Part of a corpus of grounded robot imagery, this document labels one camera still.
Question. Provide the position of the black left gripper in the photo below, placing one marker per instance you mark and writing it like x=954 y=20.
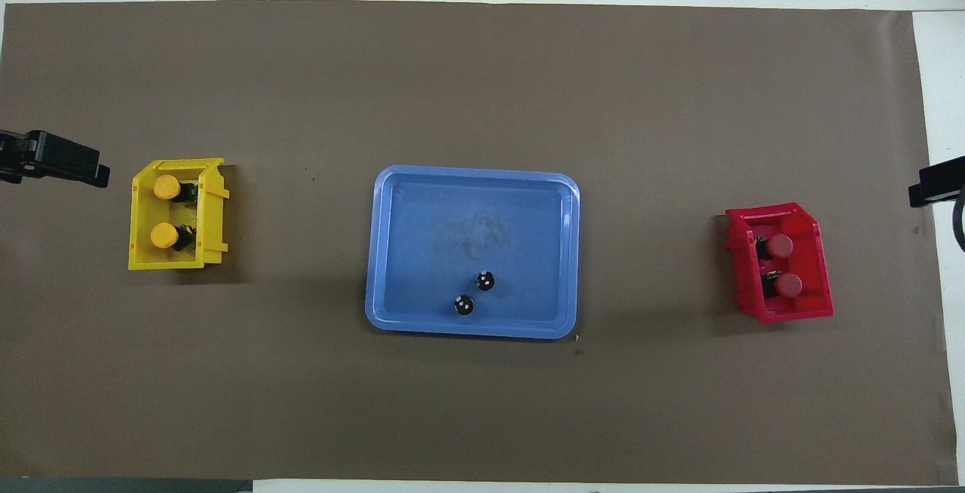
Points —
x=15 y=154

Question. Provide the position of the yellow push button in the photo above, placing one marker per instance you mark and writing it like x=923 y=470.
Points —
x=166 y=188
x=163 y=235

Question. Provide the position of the red push button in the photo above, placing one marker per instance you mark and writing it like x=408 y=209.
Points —
x=789 y=285
x=780 y=245

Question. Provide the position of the blue plastic tray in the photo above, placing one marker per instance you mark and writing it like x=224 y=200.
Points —
x=422 y=237

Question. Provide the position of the yellow plastic bin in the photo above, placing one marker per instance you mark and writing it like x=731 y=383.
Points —
x=143 y=252

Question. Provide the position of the red plastic bin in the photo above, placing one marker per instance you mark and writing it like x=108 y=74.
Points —
x=818 y=282

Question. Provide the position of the black cylindrical capacitor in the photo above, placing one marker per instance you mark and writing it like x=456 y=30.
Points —
x=485 y=280
x=464 y=305

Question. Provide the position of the brown table mat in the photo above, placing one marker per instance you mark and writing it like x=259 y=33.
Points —
x=482 y=402

